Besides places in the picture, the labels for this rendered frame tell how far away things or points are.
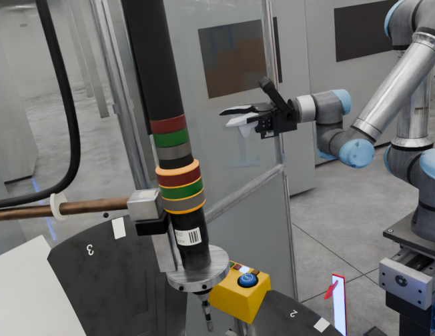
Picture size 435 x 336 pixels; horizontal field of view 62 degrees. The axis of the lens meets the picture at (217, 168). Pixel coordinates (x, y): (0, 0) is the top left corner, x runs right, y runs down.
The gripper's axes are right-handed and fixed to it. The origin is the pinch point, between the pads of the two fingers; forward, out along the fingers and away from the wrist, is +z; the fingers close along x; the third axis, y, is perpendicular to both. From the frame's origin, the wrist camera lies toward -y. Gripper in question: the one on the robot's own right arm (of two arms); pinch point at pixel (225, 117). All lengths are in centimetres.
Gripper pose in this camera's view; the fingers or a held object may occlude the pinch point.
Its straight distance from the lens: 100.6
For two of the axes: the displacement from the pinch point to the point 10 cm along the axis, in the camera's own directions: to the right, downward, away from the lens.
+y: 1.3, 8.7, 4.7
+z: -9.8, 2.0, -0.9
